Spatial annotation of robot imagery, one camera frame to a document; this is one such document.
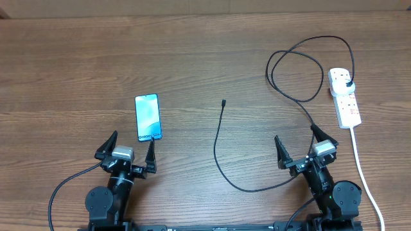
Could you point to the white charger plug adapter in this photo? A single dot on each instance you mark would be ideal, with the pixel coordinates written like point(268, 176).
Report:
point(341, 87)

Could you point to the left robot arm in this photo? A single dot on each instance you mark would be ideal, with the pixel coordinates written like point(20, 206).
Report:
point(107, 204)

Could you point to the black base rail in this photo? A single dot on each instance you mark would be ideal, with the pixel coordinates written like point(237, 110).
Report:
point(221, 227)

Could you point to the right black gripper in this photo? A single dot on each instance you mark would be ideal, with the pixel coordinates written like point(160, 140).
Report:
point(297, 165)

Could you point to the cardboard backdrop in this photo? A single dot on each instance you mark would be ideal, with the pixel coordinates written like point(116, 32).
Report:
point(42, 9)

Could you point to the white power strip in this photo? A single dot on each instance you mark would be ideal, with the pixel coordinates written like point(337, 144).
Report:
point(346, 107)

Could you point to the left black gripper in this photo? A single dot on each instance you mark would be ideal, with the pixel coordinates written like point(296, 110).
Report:
point(140, 172)

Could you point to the blue Galaxy smartphone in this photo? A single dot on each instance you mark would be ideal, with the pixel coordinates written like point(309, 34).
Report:
point(148, 117)

